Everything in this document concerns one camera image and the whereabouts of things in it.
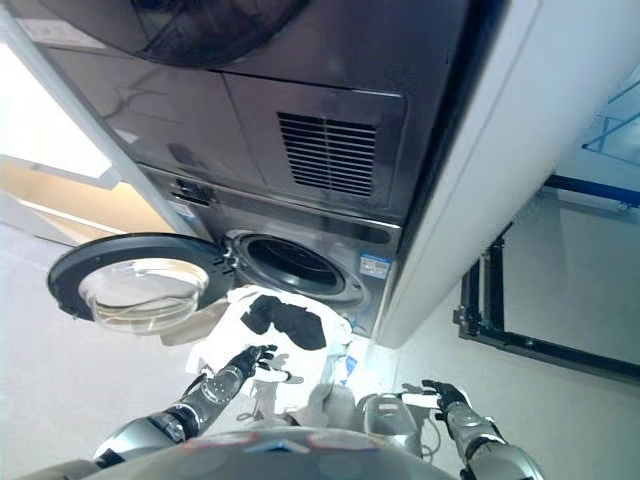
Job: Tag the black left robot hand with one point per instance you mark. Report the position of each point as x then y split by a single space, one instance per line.
250 362

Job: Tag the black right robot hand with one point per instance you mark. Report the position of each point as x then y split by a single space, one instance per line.
455 400

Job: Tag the black garment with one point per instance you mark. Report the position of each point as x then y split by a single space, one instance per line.
295 322

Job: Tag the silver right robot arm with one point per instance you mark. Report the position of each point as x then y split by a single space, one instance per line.
480 435

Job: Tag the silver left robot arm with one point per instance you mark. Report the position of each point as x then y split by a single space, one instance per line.
200 400

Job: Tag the grey front-load washing machine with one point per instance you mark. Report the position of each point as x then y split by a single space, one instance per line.
300 235

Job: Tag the white crumpled cloth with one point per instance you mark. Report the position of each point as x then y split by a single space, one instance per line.
225 335

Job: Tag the silver right robot leg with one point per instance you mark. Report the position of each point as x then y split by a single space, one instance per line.
387 420

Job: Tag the black wheeled gantry stand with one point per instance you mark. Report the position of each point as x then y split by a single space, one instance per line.
530 345

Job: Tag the silver robot torso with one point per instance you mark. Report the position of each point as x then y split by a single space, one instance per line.
250 460

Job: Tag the small blue white package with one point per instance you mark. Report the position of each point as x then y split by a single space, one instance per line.
351 366

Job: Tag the round glass washer door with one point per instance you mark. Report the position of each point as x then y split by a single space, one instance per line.
130 265

